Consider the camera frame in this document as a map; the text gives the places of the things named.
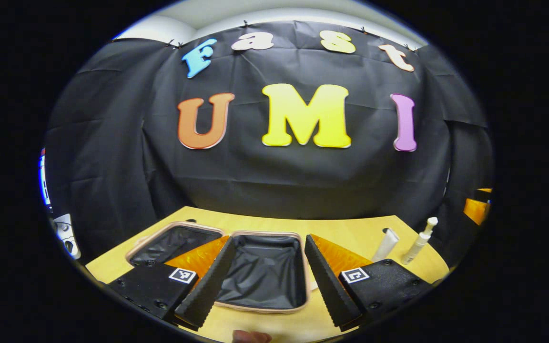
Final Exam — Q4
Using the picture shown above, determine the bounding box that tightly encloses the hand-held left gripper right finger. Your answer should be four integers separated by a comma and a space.
305, 233, 433, 333

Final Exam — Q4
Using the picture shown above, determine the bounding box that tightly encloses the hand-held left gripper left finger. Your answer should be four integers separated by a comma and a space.
108, 235, 237, 332

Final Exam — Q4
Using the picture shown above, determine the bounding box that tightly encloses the beige suitcase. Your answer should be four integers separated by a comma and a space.
125, 221, 312, 314

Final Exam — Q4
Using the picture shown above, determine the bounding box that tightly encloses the white spray bottle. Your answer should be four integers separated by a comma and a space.
401, 217, 439, 265

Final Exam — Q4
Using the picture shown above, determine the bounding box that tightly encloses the white cream tube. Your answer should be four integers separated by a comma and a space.
371, 227, 400, 262

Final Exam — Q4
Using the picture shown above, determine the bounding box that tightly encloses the black backdrop cloth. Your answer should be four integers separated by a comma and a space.
43, 20, 494, 267

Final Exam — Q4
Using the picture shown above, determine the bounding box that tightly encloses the white device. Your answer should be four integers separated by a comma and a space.
51, 213, 82, 260

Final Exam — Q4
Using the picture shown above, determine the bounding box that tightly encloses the bright display panel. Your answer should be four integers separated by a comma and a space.
39, 148, 53, 210

